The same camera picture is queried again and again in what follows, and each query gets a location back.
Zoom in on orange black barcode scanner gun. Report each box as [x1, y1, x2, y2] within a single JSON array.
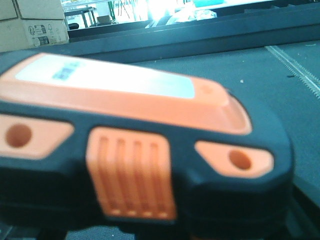
[[0, 52, 295, 240]]

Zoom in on dark grey fabric mat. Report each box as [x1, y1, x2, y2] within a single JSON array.
[[0, 41, 320, 240]]

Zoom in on large stacked cardboard boxes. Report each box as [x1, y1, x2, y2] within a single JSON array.
[[0, 0, 69, 53]]

